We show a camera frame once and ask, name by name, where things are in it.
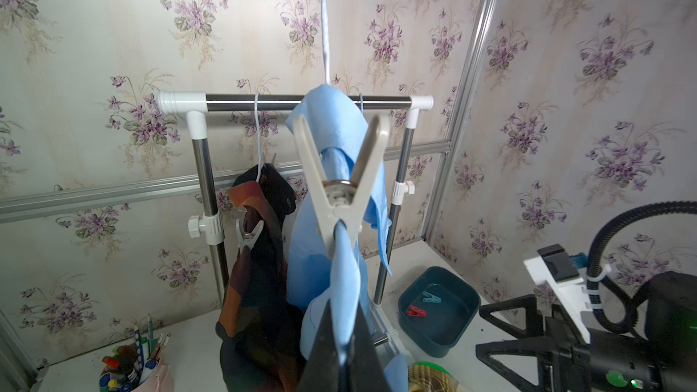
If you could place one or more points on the green plastic basket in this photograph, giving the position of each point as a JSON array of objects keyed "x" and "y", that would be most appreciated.
[{"x": 431, "y": 366}]

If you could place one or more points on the white clothespin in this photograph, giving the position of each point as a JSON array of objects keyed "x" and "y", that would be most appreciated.
[
  {"x": 248, "y": 239},
  {"x": 341, "y": 201}
]

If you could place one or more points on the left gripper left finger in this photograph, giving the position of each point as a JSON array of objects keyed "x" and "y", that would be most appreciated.
[{"x": 328, "y": 367}]

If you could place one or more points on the pink pen cup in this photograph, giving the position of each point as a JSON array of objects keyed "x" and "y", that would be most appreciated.
[{"x": 139, "y": 365}]

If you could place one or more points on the white clothespin on dark shirt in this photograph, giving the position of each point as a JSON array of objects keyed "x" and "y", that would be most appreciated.
[{"x": 248, "y": 239}]

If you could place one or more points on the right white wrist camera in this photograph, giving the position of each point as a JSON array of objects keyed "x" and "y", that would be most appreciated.
[{"x": 553, "y": 266}]

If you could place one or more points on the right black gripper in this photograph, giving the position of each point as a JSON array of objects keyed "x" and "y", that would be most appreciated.
[{"x": 566, "y": 348}]

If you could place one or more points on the white hanger of dark shirt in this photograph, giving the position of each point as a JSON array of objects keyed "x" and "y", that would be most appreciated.
[{"x": 256, "y": 117}]

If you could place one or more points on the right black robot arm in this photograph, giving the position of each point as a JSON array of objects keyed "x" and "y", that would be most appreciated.
[{"x": 662, "y": 313}]

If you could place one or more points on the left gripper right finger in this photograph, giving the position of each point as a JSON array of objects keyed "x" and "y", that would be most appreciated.
[{"x": 365, "y": 372}]

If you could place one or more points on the white hanger of blue shirt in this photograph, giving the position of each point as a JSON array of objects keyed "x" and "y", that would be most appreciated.
[{"x": 325, "y": 34}]

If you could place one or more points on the yellow plaid shirt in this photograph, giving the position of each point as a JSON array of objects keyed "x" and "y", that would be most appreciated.
[{"x": 422, "y": 379}]

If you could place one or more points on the metal clothes rack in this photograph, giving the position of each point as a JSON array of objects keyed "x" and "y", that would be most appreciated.
[{"x": 196, "y": 105}]

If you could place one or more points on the dark plaid shirt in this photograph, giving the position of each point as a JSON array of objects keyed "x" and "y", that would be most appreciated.
[{"x": 258, "y": 328}]

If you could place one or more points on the red clothespin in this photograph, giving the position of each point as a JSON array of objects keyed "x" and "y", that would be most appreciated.
[{"x": 415, "y": 312}]

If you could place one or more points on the dark teal plastic bin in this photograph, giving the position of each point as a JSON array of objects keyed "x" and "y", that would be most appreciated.
[{"x": 442, "y": 328}]

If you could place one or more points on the light blue shirt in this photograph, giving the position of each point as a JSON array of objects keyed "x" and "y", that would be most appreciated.
[{"x": 342, "y": 160}]

